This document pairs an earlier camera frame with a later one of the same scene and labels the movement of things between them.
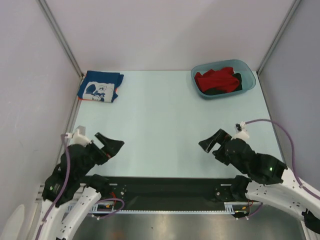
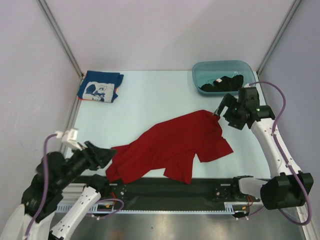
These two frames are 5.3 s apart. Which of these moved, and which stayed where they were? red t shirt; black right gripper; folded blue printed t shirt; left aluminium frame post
Moved: red t shirt; black right gripper
Stayed: left aluminium frame post; folded blue printed t shirt
